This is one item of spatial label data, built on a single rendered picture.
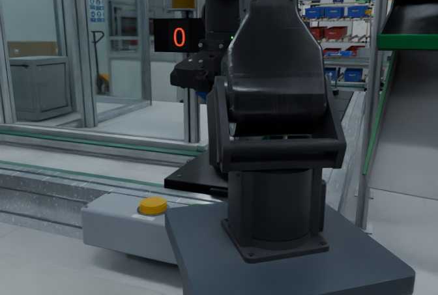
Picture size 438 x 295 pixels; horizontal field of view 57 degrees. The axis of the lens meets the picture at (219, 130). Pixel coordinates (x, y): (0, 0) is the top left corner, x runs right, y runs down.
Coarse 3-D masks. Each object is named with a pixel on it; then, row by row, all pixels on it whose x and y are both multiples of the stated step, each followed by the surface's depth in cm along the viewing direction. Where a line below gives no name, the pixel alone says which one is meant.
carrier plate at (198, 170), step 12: (204, 156) 81; (180, 168) 74; (192, 168) 74; (204, 168) 74; (168, 180) 69; (180, 180) 68; (192, 180) 68; (204, 180) 68; (216, 180) 68; (204, 192) 67
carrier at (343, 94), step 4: (336, 68) 164; (336, 72) 164; (336, 76) 164; (336, 80) 165; (336, 84) 165; (332, 88) 167; (336, 88) 165; (336, 92) 160; (340, 92) 167; (344, 92) 167; (348, 92) 167; (352, 92) 167; (336, 96) 157; (340, 96) 157; (344, 96) 157; (348, 96) 157
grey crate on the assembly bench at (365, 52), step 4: (360, 48) 570; (364, 48) 568; (368, 48) 564; (360, 52) 571; (364, 52) 569; (368, 52) 566; (384, 52) 556; (388, 52) 575; (360, 56) 572; (364, 56) 570; (368, 56) 567; (384, 56) 556; (384, 60) 557
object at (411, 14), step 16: (400, 0) 67; (416, 0) 67; (432, 0) 66; (400, 16) 64; (416, 16) 63; (432, 16) 61; (384, 32) 58; (400, 32) 60; (416, 32) 59; (432, 32) 58; (384, 48) 57; (400, 48) 56; (416, 48) 55; (432, 48) 54
